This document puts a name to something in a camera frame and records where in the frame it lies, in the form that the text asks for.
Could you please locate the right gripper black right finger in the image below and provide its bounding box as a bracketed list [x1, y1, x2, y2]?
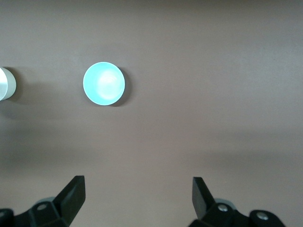
[189, 177, 285, 227]

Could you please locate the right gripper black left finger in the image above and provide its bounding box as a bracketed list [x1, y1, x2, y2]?
[0, 175, 86, 227]

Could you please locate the blue bowl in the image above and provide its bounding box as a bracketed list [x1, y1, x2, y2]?
[82, 61, 129, 107]

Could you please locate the brown table cover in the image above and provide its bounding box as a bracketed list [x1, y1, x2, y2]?
[0, 0, 303, 227]

